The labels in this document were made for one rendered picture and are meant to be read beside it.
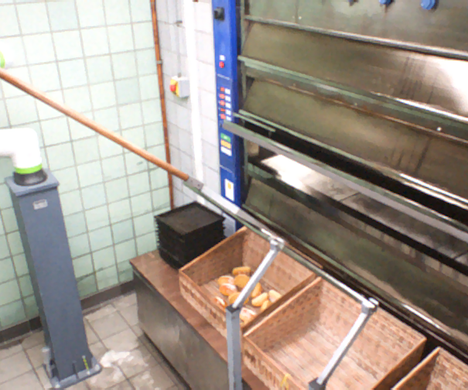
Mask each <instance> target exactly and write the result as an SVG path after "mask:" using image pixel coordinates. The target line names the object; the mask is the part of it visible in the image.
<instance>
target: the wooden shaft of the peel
mask: <svg viewBox="0 0 468 390"><path fill-rule="evenodd" d="M0 80H3V81H5V82H6V83H8V84H11V85H12V86H13V87H17V88H18V89H20V91H22V92H25V93H27V94H28V95H30V96H32V97H34V98H36V99H38V100H40V101H41V102H43V103H44V104H47V105H49V106H50V107H51V108H54V109H56V110H57V111H60V113H62V114H64V115H66V116H67V117H70V118H72V119H73V120H75V121H78V122H79V123H81V124H83V125H84V126H86V127H87V128H89V129H91V130H94V131H95V132H97V133H99V134H100V135H103V136H105V138H107V139H109V140H111V141H112V142H114V143H116V144H119V145H121V146H122V147H124V148H126V149H128V151H129V152H133V153H134V154H136V155H137V156H140V157H142V158H144V159H146V160H148V161H149V162H151V163H153V165H155V166H158V167H159V168H161V169H164V170H165V171H166V172H168V173H171V174H173V175H174V176H177V177H179V178H180V179H181V180H182V181H184V182H185V181H187V180H188V178H189V175H188V174H185V173H183V172H182V171H180V170H178V169H177V168H175V167H173V166H170V165H169V164H168V163H167V162H165V161H163V160H161V159H160V158H157V157H155V156H154V155H152V154H150V153H149V152H146V151H145V150H143V149H142V148H140V147H138V146H137V145H135V144H133V143H132V142H129V141H127V140H126V139H123V138H122V137H121V136H120V135H117V134H115V133H114V132H112V131H110V130H109V129H107V128H104V127H103V126H101V125H99V124H98V123H97V122H95V121H92V120H91V119H89V118H87V117H86V116H84V115H82V114H80V113H78V112H77V111H75V110H74V109H72V108H70V107H68V106H66V105H65V104H63V103H61V102H59V101H57V100H56V99H55V98H53V97H51V96H49V95H48V94H45V93H43V92H42V91H40V90H38V89H36V87H34V86H32V85H30V84H28V83H26V82H24V81H23V80H20V79H19V78H18V77H17V76H14V75H12V74H11V73H9V72H7V71H6V70H3V69H1V68H0Z"/></svg>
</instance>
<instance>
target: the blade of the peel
mask: <svg viewBox="0 0 468 390"><path fill-rule="evenodd" d="M200 191H202V192H203V193H205V194H206V195H207V196H208V197H209V198H211V199H212V200H214V201H216V202H218V203H219V204H221V205H222V206H224V207H226V208H227V209H228V210H229V211H230V212H231V213H234V214H236V215H237V216H239V217H241V218H243V219H245V220H246V221H249V222H251V223H252V224H255V225H257V227H258V228H260V229H262V230H265V231H267V232H268V233H270V234H273V235H274V236H276V237H277V238H281V237H279V236H278V235H276V234H275V233H273V232H272V231H270V230H269V229H267V228H266V227H265V226H264V225H262V224H261V223H259V222H258V221H256V220H255V219H254V218H253V217H251V216H249V215H248V214H246V213H245V212H243V211H242V209H240V208H239V207H237V206H235V205H234V204H232V203H230V202H229V201H227V200H225V199H224V198H223V197H221V196H219V194H217V193H215V192H213V191H212V190H210V189H209V188H207V187H205V186H203V189H202V190H200ZM281 239H282V240H283V241H285V242H286V243H288V242H287V241H286V240H284V239H283V238H281Z"/></svg>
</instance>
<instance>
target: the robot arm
mask: <svg viewBox="0 0 468 390"><path fill-rule="evenodd" d="M13 63H14V54H13V51H12V49H11V48H10V47H9V46H8V45H7V44H4V43H2V42H0V68H1V69H3V70H8V69H10V68H11V67H12V65H13ZM0 158H9V159H11V160H12V165H13V166H14V168H15V172H13V175H14V177H15V179H14V181H15V185H17V186H35V185H38V184H41V183H44V182H46V180H47V178H48V176H47V173H46V172H45V171H44V169H43V167H42V159H41V155H40V150H39V143H38V138H37V134H36V132H35V131H33V130H31V129H14V128H12V130H2V129H0Z"/></svg>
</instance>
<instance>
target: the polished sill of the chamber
mask: <svg viewBox="0 0 468 390"><path fill-rule="evenodd" d="M247 166H248V169H249V170H250V171H252V172H254V173H257V174H258V175H259V176H262V177H264V178H266V179H267V180H269V181H270V182H272V183H274V184H276V185H278V186H280V187H282V188H284V189H286V190H288V191H290V192H291V193H294V194H296V196H298V197H301V198H302V199H304V200H306V201H308V202H310V203H312V204H314V205H316V206H317V207H320V208H322V209H324V210H325V211H326V212H328V213H330V214H332V215H333V216H335V217H338V218H340V219H342V220H344V221H346V222H347V223H349V224H352V225H353V226H354V227H356V228H358V229H360V230H362V231H365V232H366V233H368V234H370V235H372V236H374V237H376V238H378V240H380V241H383V242H384V243H386V244H388V245H390V246H392V247H394V248H397V249H398V250H399V251H403V253H405V254H406V255H409V256H410V257H412V258H415V259H417V260H419V261H420V262H422V263H425V264H426V265H427V266H429V267H431V268H432V269H435V270H437V271H439V272H441V273H442V274H444V275H447V276H448V277H450V278H451V279H453V280H455V281H457V282H460V283H462V284H464V285H465V286H468V266H467V265H464V264H463V263H461V262H460V261H458V260H455V259H454V258H451V257H449V256H448V255H444V254H443V253H441V252H439V251H436V249H434V248H431V247H429V246H428V245H424V244H423V243H421V242H419V241H416V240H415V239H412V238H411V237H409V236H408V235H406V234H404V233H402V232H400V231H397V230H395V229H394V228H392V227H389V226H387V225H385V224H384V223H382V222H380V221H378V220H375V219H373V218H372V217H369V216H367V215H366V214H362V213H361V212H359V211H357V210H356V209H354V208H352V207H349V206H347V205H346V204H343V203H341V202H339V201H338V200H334V199H333V198H332V197H329V196H327V194H325V193H322V192H320V191H318V190H316V189H314V188H312V187H310V186H307V185H305V184H304V183H301V182H299V181H298V180H296V179H295V178H292V177H290V176H288V175H286V174H284V173H282V172H280V171H278V170H276V169H273V168H271V167H270V166H267V165H265V164H264V163H263V162H260V161H258V160H257V159H256V160H252V161H250V162H247Z"/></svg>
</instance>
